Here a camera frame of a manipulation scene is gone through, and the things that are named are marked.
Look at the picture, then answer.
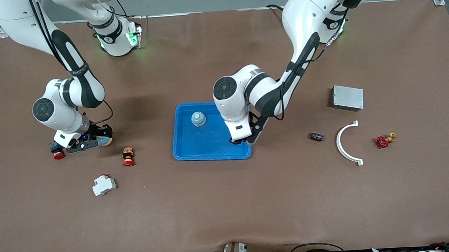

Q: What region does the blue plastic tray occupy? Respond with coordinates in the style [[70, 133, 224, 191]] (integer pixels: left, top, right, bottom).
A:
[[170, 99, 253, 163]]

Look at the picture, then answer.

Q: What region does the blue dome bell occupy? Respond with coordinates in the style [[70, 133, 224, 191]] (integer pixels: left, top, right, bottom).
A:
[[191, 111, 207, 128], [96, 134, 114, 147]]

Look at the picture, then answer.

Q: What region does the brown table mat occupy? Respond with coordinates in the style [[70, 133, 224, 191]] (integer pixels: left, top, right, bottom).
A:
[[0, 0, 449, 252]]

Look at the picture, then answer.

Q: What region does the red mushroom button black body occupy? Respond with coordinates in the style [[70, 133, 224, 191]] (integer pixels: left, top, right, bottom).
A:
[[49, 141, 66, 161]]

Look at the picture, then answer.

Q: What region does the white circuit breaker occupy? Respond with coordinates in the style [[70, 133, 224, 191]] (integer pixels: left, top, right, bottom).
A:
[[91, 174, 117, 198]]

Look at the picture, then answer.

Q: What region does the black cable bundle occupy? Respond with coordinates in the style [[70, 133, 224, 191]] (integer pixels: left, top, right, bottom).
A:
[[369, 242, 449, 252]]

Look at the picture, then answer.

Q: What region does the white semicircular bracket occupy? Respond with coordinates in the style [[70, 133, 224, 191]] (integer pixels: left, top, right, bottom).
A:
[[335, 120, 364, 168]]

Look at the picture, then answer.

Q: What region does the silver metal power supply box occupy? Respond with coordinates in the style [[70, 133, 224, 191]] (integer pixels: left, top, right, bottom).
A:
[[330, 84, 365, 113]]

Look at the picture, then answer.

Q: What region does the black cable loop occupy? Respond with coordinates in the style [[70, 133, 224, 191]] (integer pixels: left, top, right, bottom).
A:
[[267, 241, 347, 252]]

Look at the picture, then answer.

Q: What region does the brass valve with red handwheel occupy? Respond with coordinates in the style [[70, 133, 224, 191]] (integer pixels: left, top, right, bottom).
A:
[[375, 132, 398, 150]]

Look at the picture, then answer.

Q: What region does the red button orange yellow body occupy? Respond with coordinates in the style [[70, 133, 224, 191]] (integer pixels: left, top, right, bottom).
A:
[[122, 147, 135, 167]]

